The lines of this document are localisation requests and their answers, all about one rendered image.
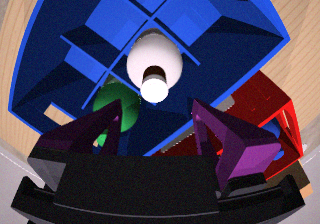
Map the dark red crate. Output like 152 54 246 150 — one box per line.
151 70 303 180

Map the blue bottle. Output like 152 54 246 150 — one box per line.
261 117 284 160

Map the blue plastic crate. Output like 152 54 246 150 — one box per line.
8 0 290 156

